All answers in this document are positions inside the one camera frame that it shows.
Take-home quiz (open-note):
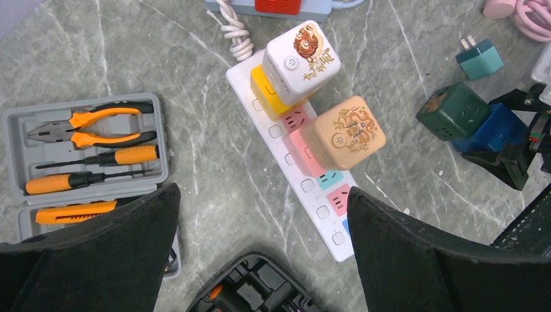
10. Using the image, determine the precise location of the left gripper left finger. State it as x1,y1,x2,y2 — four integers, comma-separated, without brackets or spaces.
1,183,181,311

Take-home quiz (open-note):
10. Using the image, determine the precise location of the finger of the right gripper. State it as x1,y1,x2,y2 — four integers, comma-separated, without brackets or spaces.
489,83,550,113
461,143,536,191

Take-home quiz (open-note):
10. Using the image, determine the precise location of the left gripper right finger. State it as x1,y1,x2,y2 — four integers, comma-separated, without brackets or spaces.
348,187,550,311

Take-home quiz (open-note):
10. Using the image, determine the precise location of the blue cube adapter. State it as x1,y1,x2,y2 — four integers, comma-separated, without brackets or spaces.
452,103,528,153

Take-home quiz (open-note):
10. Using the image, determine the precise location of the teal plug adapter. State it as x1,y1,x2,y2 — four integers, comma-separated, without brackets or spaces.
455,36,504,81

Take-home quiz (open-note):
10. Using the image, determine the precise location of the green cube adapter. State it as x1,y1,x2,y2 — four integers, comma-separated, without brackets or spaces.
416,83,491,142

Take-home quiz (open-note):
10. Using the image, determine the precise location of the white power strip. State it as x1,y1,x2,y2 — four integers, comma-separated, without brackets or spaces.
226,50,357,262

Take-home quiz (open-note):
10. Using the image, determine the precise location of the grey tool tray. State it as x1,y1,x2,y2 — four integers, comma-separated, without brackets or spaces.
1,92,183,281

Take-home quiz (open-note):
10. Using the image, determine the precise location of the pink cube socket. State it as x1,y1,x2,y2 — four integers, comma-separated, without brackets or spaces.
283,127,327,177

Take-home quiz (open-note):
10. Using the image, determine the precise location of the black tool case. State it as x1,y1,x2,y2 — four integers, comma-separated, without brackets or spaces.
186,252,323,312

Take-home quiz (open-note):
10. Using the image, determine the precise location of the tan cube socket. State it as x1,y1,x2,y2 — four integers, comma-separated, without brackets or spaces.
301,96,387,171

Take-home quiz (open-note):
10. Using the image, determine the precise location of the yellow cube socket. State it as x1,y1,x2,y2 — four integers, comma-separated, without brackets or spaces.
250,65,308,121

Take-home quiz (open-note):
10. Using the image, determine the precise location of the white cube socket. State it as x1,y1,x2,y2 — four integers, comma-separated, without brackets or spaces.
261,20,341,106

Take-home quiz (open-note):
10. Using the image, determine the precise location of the red cube socket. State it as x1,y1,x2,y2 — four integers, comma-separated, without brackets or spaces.
254,0,302,15

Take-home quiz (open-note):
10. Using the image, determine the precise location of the light blue power strip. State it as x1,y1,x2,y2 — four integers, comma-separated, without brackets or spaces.
229,0,333,22

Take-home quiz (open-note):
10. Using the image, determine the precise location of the pink coiled cable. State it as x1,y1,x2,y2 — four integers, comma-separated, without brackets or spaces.
481,0,551,44

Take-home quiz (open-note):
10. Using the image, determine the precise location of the white coiled cord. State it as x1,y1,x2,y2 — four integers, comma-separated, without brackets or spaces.
213,0,255,62

